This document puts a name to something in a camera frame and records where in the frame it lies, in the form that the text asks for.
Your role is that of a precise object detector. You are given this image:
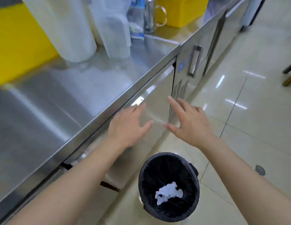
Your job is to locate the person's right hand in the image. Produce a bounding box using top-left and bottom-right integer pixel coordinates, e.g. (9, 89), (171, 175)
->
(163, 96), (217, 149)

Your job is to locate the person's left hand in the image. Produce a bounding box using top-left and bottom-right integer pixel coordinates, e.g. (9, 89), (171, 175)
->
(108, 103), (153, 148)

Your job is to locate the person's left forearm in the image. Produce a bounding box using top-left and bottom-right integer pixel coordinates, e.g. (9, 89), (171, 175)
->
(7, 140), (133, 225)

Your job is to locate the person's right forearm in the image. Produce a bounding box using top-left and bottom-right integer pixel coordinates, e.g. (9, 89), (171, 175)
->
(196, 136), (291, 225)

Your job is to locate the black lined trash bin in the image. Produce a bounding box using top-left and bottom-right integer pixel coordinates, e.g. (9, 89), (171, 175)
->
(138, 152), (200, 220)

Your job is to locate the stainless steel counter cabinet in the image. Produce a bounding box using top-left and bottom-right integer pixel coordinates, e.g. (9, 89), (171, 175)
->
(0, 34), (181, 225)

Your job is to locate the crumpled white paper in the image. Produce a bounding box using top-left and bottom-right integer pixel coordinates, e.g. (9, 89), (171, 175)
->
(155, 182), (184, 206)

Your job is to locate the stainless steel refrigerated cabinet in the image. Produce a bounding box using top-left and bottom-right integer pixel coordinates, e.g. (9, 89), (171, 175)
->
(145, 0), (253, 122)

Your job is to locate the clear plastic cup stack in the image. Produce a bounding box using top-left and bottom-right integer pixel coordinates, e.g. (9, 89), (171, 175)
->
(86, 0), (132, 60)

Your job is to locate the clear water bottle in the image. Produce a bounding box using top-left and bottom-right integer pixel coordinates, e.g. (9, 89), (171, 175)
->
(127, 0), (146, 40)

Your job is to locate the clear glass mug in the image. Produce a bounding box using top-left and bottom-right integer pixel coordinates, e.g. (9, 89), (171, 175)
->
(144, 0), (167, 33)

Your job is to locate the yellow plastic crate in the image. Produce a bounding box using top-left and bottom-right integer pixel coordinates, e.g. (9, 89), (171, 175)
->
(0, 3), (59, 85)
(155, 0), (210, 28)

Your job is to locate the white cup stack in sleeve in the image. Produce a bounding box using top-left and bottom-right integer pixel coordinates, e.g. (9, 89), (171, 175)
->
(21, 0), (97, 63)

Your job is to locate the wooden chair leg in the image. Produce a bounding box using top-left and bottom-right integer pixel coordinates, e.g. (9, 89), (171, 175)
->
(282, 61), (291, 87)

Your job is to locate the white appliance with black edge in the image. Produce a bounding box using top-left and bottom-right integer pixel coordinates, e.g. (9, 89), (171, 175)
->
(239, 0), (267, 33)

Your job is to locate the steel cabinet door handle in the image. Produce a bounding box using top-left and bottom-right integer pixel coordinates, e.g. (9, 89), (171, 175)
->
(187, 45), (204, 78)

